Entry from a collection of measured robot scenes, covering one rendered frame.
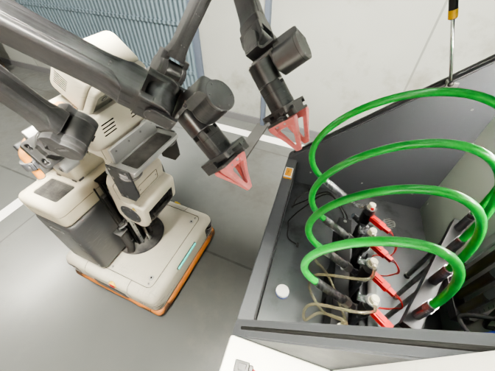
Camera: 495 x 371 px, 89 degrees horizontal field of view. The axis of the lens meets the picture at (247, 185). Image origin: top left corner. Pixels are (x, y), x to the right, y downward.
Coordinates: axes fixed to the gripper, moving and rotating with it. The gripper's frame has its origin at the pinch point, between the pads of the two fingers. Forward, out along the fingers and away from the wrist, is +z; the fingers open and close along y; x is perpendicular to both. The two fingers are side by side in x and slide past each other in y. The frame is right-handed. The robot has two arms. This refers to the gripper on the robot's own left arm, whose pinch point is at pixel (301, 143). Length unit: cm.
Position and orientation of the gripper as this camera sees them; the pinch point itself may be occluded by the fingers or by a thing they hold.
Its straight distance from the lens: 60.2
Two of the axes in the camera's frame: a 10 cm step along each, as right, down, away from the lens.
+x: -7.0, 2.7, 6.6
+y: 5.1, -4.6, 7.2
